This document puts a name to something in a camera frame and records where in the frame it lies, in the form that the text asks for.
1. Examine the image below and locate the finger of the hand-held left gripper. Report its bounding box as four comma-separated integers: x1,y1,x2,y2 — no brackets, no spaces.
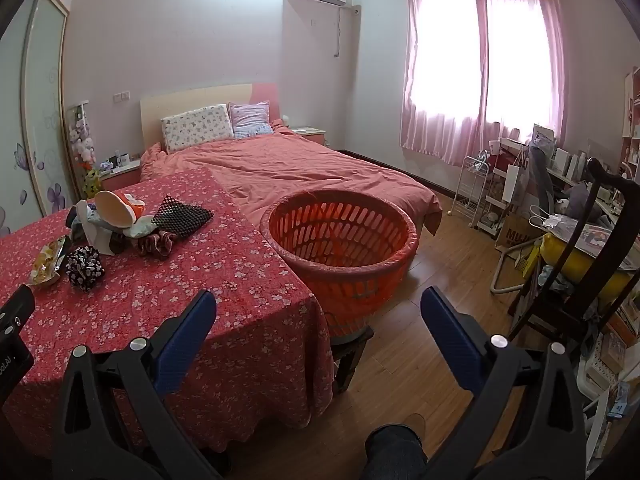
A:
0,285,36,336

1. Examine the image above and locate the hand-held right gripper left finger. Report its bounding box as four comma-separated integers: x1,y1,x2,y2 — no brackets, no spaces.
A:
52,290,223,480

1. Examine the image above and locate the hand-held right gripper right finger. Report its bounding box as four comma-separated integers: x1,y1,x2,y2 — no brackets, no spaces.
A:
420,286,588,480

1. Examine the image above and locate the yellow snack packet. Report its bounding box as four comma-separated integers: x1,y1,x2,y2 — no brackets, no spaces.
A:
30,235,71,287

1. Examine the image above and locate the black floral scrunchie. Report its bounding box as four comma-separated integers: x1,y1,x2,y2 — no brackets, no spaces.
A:
65,246,106,292

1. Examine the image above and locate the dark red scrunchie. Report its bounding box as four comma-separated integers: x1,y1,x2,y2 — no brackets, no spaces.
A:
137,231,174,261

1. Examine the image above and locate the navy cloth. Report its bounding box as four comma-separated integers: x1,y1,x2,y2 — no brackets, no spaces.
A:
66,200,92,243

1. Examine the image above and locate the orange plastic laundry basket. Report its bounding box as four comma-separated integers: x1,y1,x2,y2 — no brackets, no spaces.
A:
260,189,419,338

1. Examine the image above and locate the grey green cloth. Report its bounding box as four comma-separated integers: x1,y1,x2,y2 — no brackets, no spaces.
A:
127,215,157,239

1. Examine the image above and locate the black mesh pouch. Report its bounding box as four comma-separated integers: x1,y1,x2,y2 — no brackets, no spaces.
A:
150,194,215,237

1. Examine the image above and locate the red floral tablecloth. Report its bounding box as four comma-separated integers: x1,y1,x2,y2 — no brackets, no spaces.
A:
0,166,336,461

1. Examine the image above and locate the brown slipper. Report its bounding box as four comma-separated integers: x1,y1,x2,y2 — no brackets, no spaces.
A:
400,412,427,442

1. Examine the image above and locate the dark wooden stool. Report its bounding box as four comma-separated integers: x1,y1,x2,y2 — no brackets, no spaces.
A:
327,325,376,393

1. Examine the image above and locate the brown paper bag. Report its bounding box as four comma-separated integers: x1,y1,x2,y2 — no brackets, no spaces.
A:
495,215,537,252

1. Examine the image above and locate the person's leg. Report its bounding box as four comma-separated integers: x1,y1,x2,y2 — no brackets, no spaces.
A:
362,424,428,480

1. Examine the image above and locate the white shelf cart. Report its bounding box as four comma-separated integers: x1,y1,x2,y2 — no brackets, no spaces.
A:
480,147,521,241

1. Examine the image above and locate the yellow plastic tub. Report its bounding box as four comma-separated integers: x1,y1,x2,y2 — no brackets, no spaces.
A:
542,232,636,306

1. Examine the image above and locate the pink nightstand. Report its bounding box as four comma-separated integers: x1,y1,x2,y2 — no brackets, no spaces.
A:
97,152,143,192
289,126,328,147

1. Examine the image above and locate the white paper bag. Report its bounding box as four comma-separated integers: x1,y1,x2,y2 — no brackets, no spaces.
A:
501,152,531,203

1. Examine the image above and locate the stack of books and boxes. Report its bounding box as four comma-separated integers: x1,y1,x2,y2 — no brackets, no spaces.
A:
580,285,640,461

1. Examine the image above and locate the hanging plush toy organizer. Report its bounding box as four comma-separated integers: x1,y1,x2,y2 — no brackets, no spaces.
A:
67,104,96,166

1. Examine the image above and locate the grey garment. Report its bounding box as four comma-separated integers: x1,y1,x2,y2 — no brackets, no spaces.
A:
527,145,557,211

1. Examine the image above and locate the floral glass wardrobe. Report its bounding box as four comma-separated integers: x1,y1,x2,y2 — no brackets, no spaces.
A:
0,0,76,241

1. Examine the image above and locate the dark wooden chair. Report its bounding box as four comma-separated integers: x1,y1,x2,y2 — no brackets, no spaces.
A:
507,157,640,343

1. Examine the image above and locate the cluttered shelf rack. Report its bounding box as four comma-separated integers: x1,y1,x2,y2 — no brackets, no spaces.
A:
492,130,640,221

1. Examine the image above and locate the bed with pink duvet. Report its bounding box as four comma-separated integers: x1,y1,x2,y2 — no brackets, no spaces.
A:
139,120,443,251

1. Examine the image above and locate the white floral pillow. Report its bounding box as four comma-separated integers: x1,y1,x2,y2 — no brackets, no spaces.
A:
161,104,235,155

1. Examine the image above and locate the lilac striped pillow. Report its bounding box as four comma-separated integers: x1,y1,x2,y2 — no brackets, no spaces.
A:
228,101,275,139

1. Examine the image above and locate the beige bed headboard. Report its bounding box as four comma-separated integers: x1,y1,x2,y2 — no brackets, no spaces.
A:
140,83,281,148

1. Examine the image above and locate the pink curtain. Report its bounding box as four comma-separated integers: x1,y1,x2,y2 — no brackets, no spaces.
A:
475,0,573,167
400,0,483,166

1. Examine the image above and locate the white pink bookshelf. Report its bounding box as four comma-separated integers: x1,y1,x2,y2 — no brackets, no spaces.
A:
620,65,640,171

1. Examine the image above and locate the white air conditioner pipe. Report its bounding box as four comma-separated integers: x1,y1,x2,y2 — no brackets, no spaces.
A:
332,6,347,58

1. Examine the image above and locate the white metal tube frame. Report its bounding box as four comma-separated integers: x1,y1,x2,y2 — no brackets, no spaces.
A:
490,240,541,293

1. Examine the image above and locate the white wire trolley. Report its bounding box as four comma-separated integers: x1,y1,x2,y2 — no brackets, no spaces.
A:
452,156,493,226

